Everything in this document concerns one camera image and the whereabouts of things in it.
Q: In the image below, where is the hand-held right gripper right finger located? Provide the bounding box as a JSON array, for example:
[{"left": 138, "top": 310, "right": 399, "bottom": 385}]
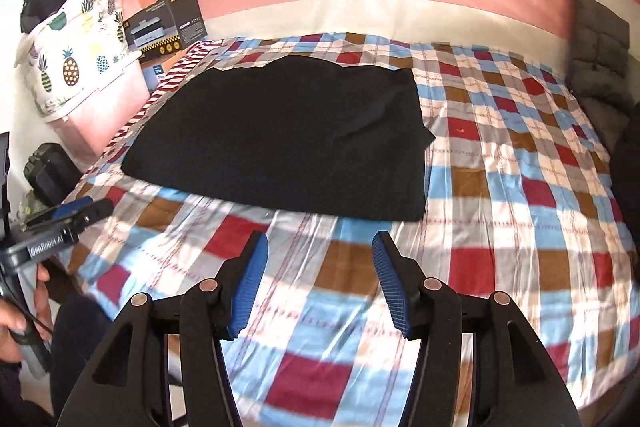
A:
[{"left": 371, "top": 230, "right": 583, "bottom": 427}]

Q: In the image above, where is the pineapple print cloth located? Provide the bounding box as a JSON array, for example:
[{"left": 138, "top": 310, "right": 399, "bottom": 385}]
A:
[{"left": 15, "top": 0, "right": 143, "bottom": 118}]

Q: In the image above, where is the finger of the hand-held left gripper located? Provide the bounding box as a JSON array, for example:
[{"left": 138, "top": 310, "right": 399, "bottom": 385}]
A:
[
  {"left": 70, "top": 199, "right": 114, "bottom": 228},
  {"left": 25, "top": 196, "right": 96, "bottom": 228}
]

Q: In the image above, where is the plaid bed sheet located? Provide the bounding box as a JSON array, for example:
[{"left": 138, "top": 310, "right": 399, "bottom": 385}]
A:
[{"left": 62, "top": 32, "right": 626, "bottom": 410}]

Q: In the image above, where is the black cardboard box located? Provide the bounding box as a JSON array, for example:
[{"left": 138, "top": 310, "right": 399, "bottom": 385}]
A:
[{"left": 122, "top": 0, "right": 208, "bottom": 55}]

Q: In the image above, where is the pink storage box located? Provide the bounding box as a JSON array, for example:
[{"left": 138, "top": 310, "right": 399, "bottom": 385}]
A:
[{"left": 45, "top": 57, "right": 151, "bottom": 158}]

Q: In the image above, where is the black garment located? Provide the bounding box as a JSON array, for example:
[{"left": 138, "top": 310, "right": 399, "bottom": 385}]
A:
[{"left": 121, "top": 57, "right": 436, "bottom": 223}]

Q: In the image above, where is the black bag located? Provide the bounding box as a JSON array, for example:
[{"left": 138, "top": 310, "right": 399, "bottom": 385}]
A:
[{"left": 24, "top": 143, "right": 81, "bottom": 218}]

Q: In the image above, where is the person's left forearm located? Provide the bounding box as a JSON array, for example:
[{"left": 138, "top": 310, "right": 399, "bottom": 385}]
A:
[{"left": 0, "top": 359, "right": 56, "bottom": 427}]

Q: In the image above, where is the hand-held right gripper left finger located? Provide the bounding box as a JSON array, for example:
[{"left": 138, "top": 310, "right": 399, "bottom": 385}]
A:
[{"left": 70, "top": 230, "right": 269, "bottom": 427}]

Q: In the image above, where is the dark cloth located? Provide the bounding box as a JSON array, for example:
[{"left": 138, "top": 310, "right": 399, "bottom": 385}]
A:
[{"left": 607, "top": 102, "right": 640, "bottom": 228}]

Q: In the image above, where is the red white striped cloth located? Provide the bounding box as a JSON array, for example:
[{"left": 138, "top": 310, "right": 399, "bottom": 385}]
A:
[{"left": 97, "top": 39, "right": 223, "bottom": 162}]

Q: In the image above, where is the grey quilted cushion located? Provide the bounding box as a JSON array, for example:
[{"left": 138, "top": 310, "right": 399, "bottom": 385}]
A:
[{"left": 570, "top": 0, "right": 636, "bottom": 152}]

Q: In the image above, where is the blue cardboard box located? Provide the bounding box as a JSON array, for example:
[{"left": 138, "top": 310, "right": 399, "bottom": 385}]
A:
[{"left": 140, "top": 44, "right": 196, "bottom": 90}]

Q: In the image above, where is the person's left hand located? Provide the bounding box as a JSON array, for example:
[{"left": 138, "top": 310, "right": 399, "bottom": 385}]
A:
[{"left": 0, "top": 264, "right": 53, "bottom": 363}]

